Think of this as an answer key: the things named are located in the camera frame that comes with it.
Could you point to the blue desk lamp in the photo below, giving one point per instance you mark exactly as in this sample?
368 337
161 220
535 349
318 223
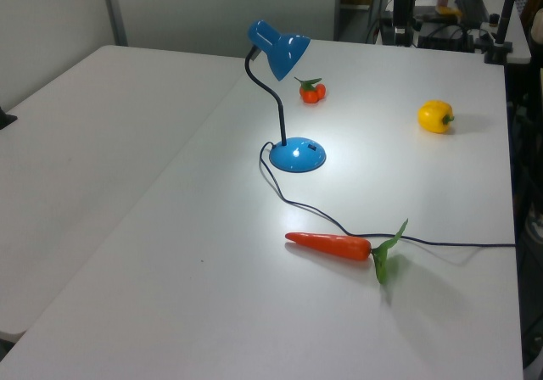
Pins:
297 159

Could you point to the orange toy carrot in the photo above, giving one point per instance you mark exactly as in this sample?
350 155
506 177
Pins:
331 244

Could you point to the orange toy tangerine cluster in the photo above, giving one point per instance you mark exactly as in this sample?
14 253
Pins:
310 93

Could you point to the yellow toy bell pepper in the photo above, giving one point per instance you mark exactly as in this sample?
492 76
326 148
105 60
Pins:
432 117

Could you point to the black equipment on stand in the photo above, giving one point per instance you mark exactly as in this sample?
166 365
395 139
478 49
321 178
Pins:
402 11

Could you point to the black electronics box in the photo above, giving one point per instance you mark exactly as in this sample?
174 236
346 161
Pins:
445 40

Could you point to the black camera pole with clamp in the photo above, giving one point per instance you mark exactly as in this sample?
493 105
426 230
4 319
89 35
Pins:
506 15

